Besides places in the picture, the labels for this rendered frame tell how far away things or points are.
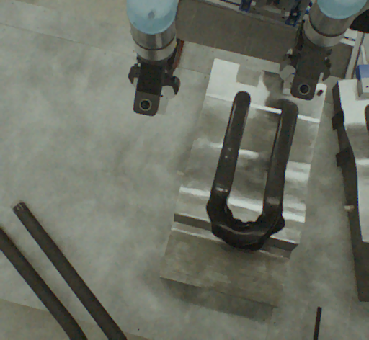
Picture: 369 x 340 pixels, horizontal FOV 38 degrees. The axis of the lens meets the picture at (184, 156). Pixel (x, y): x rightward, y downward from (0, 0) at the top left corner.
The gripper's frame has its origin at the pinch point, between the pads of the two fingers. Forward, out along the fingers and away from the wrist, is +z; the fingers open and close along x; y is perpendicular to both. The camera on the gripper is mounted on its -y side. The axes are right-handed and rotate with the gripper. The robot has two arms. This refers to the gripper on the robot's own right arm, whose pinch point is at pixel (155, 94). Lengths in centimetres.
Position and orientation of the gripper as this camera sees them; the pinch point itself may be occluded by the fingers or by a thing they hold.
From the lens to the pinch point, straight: 114.3
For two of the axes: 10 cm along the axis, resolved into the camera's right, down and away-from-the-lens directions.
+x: -9.7, -2.4, 0.5
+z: -0.2, 2.6, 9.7
